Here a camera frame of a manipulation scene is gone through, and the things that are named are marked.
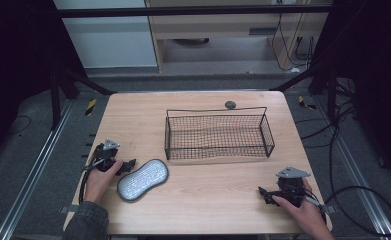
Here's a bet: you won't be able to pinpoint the aluminium floor rail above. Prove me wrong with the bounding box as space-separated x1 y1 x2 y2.
0 99 75 240
312 94 391 240

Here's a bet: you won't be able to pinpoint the left hand-held gripper cable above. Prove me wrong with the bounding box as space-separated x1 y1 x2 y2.
78 157 105 205

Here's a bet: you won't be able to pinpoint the black floor cable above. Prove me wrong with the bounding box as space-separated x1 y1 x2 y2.
295 99 362 201

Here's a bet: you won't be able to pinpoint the person's left hand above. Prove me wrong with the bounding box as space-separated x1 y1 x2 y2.
83 159 125 205

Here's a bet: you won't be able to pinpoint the black metal frame stand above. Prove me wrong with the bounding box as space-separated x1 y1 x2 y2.
48 64 118 132
268 56 339 123

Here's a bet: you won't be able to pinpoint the person's right hand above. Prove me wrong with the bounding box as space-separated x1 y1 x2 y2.
271 178 332 233

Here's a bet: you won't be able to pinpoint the hand-held gripper cable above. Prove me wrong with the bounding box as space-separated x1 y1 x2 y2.
78 157 105 205
303 185 391 238

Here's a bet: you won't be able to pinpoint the black metal frame bar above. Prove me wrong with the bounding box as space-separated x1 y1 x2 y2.
55 4 335 19

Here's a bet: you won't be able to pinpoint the white cabinet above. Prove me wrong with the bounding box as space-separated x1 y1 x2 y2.
52 0 159 70

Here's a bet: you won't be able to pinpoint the light wooden desk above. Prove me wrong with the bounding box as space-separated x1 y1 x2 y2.
144 0 335 74

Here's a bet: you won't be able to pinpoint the black hanging desk cables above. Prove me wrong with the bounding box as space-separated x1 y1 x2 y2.
270 12 316 73

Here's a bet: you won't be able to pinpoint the grey oval scrubbing pad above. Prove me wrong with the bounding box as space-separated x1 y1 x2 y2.
116 158 170 203

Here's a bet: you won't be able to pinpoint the yellow black tape strip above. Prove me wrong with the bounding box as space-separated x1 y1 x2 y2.
84 98 98 117
297 95 318 111

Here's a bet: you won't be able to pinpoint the black wire basket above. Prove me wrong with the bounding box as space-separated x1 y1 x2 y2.
163 106 276 161

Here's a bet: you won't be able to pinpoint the right hand-held gripper cable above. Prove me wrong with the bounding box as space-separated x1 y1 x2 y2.
303 185 391 238

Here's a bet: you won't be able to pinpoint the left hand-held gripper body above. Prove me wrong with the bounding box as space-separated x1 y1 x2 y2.
92 138 121 173

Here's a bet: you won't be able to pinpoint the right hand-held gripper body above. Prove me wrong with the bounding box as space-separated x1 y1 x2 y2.
275 166 312 209

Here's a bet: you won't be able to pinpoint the black curtain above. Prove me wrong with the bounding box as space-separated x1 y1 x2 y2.
0 0 87 168
307 0 391 186

